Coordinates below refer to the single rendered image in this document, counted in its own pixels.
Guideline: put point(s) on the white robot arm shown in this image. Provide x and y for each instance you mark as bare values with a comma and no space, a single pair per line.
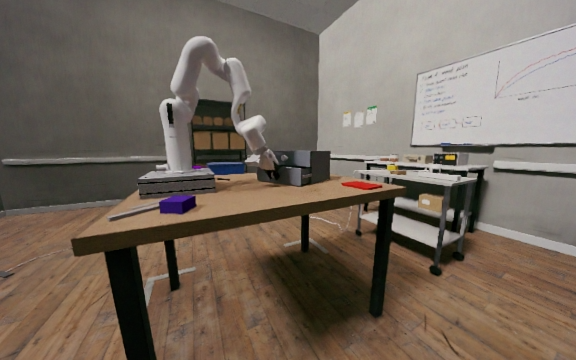
175,116

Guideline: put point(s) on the purple block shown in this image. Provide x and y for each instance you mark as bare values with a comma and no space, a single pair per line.
178,204

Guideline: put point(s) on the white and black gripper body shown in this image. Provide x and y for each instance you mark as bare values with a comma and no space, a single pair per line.
267,158

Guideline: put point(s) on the red square block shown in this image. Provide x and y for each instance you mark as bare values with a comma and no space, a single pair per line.
362,185

